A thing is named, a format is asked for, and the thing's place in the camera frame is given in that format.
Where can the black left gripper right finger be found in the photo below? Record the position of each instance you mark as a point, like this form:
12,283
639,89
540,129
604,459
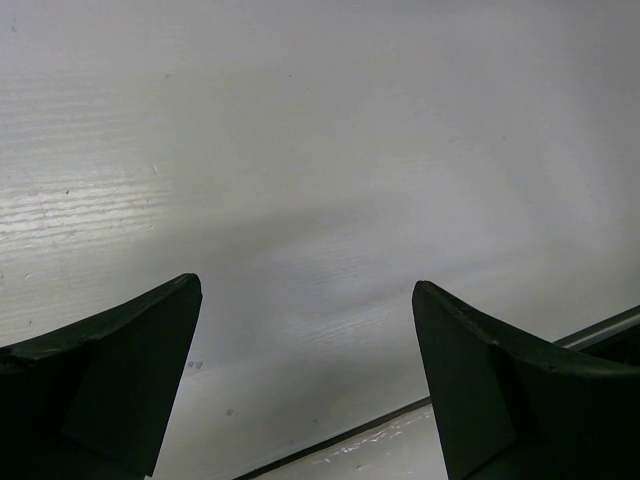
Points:
510,405

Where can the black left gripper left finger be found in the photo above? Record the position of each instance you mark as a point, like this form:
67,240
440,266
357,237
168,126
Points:
92,400

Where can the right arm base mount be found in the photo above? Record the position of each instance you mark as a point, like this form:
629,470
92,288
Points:
615,339

